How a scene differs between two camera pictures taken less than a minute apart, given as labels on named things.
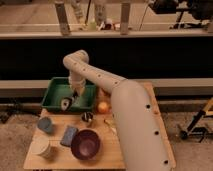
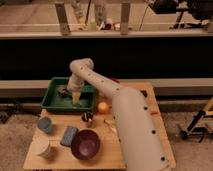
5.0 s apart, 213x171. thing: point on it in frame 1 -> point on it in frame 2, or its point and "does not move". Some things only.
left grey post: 63,18 does not move
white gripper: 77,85 -> 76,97
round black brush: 65,103 -> 62,91
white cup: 40,145 does not move
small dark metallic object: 87,116 does not move
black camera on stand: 191,13 does not move
